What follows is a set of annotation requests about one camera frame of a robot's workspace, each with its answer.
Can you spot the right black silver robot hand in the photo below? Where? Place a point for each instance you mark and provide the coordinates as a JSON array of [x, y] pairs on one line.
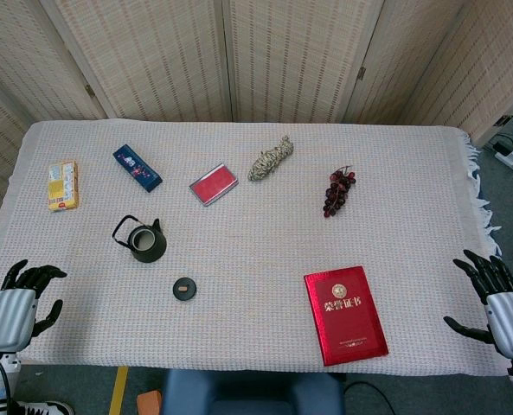
[[511, 320]]

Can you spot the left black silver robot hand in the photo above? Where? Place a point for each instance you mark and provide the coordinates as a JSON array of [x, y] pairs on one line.
[[9, 317]]

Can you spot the black teapot lid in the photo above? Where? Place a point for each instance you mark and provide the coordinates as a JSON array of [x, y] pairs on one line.
[[184, 289]]

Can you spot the yellow floor tape strip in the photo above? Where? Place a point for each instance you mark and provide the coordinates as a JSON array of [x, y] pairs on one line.
[[118, 391]]

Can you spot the yellow snack box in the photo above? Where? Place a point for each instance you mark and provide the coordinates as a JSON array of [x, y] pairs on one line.
[[63, 185]]

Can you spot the orange block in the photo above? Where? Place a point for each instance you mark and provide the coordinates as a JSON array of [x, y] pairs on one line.
[[149, 403]]

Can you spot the red certificate book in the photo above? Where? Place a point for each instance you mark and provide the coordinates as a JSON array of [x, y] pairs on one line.
[[347, 315]]

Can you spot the dark blue patterned box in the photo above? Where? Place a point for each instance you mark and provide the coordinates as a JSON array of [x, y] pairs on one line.
[[137, 167]]

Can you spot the dark red grape bunch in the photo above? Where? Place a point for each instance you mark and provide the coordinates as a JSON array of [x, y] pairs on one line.
[[337, 194]]

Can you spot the red ink pad tin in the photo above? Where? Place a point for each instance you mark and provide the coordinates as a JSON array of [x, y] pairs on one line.
[[213, 184]]

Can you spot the blue chair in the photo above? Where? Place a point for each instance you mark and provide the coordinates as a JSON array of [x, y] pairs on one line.
[[252, 393]]

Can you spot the white woven tablecloth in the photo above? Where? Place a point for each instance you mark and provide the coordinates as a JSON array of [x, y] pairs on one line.
[[256, 242]]

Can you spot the beige woven folding screen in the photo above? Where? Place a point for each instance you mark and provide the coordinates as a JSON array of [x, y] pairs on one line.
[[282, 56]]

